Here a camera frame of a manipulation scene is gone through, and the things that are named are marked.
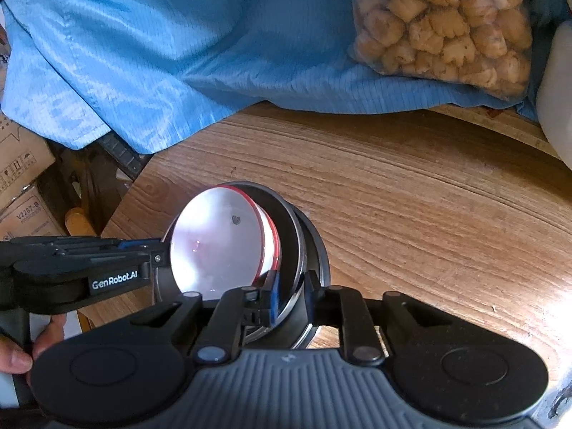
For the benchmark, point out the stainless steel plate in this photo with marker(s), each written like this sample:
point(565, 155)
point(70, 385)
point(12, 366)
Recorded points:
point(318, 254)

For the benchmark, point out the printed brown cardboard box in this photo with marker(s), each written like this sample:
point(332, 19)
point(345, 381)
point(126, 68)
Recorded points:
point(31, 219)

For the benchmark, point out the blue cloth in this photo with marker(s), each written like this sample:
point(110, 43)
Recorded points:
point(178, 53)

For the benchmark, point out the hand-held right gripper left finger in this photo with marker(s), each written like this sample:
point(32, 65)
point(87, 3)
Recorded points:
point(271, 298)

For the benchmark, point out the wooden desk shelf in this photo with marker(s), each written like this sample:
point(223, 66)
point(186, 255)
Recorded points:
point(514, 129)

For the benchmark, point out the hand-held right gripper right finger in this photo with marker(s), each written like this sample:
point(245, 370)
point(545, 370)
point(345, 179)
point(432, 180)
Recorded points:
point(313, 297)

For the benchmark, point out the clear bag of fried snacks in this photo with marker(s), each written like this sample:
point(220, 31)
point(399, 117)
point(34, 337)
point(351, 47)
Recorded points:
point(438, 31)

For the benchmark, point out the tall open cardboard box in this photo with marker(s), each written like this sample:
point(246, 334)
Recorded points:
point(22, 156)

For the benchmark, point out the person's left hand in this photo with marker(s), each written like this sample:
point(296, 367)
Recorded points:
point(49, 335)

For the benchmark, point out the plain white red-rimmed bowl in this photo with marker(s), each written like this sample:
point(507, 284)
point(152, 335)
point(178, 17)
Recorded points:
point(271, 250)

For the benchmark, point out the stainless steel bowl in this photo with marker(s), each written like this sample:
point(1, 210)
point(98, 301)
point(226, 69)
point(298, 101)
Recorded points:
point(288, 241)

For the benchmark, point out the white bowl with dark spot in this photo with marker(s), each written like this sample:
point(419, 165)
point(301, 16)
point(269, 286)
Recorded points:
point(214, 241)

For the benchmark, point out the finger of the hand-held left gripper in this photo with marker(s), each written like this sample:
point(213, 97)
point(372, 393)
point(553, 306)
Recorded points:
point(134, 244)
point(111, 261)

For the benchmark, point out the black ribbed bar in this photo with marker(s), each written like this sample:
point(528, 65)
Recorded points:
point(120, 156)

